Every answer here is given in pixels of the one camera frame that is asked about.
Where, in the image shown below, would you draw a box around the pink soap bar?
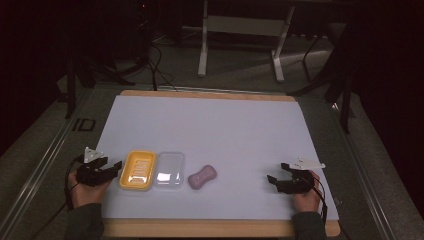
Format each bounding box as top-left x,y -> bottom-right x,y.
187,164 -> 218,191

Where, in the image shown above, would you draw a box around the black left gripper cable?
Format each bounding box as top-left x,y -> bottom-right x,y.
31,154 -> 85,240

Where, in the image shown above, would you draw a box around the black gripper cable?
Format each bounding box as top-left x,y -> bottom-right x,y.
31,154 -> 85,240
309,175 -> 351,240

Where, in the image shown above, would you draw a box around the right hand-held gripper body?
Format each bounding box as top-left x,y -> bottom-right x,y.
276,156 -> 326,195

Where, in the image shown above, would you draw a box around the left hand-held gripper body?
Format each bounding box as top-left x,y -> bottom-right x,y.
76,146 -> 112,187

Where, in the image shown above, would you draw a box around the black floor cables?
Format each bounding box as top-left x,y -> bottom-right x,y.
133,0 -> 179,93

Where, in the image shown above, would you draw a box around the clear plastic lid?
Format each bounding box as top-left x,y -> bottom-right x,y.
152,151 -> 186,191

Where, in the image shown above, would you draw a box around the black metal stand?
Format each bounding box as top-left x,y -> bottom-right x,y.
288,31 -> 356,135
63,54 -> 136,120

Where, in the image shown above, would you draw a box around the person's left hand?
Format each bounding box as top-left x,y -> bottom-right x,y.
68,172 -> 111,210

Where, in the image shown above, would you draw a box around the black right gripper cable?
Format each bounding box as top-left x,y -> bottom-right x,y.
309,175 -> 351,240

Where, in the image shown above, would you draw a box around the white metal table frame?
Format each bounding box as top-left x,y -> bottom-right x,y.
197,0 -> 297,84

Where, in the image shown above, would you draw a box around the yellow soap dish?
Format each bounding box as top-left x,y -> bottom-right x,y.
118,150 -> 158,192

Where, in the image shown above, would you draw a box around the white table mat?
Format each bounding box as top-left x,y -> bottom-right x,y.
99,94 -> 340,222

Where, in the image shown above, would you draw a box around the person's right hand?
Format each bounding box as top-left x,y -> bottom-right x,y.
292,170 -> 323,213

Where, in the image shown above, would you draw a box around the metal floor rail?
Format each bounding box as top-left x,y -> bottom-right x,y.
328,101 -> 399,240
0,88 -> 96,240

